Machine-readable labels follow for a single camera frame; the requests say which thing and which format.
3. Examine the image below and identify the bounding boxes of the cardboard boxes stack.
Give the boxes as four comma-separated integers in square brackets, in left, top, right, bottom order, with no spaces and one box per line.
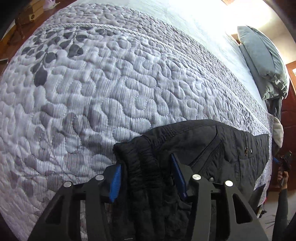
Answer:
[16,0,45,25]

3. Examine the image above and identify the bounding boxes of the black pants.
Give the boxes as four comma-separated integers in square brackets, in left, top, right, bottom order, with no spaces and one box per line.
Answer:
[111,120,269,240]

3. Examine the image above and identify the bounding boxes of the wooden headboard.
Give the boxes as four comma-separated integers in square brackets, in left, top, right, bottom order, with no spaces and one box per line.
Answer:
[276,61,296,191]

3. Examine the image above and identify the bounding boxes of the grey quilted floral bedspread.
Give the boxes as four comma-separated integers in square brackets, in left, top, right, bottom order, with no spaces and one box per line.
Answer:
[1,3,273,240]

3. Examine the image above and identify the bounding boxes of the person's right hand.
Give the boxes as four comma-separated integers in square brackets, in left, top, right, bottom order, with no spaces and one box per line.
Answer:
[277,170,288,190]

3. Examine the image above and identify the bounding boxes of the wooden coat stand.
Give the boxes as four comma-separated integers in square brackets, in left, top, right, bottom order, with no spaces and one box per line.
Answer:
[7,16,25,45]

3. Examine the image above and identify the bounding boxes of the person's right forearm dark sleeve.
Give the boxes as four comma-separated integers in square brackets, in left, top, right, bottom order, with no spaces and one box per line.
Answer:
[272,189,288,241]

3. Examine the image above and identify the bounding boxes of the white fleece blanket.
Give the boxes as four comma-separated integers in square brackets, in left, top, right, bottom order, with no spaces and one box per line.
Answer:
[273,116,284,148]

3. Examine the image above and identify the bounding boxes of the grey pillow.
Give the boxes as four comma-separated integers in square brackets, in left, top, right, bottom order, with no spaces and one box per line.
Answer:
[237,26,290,100]

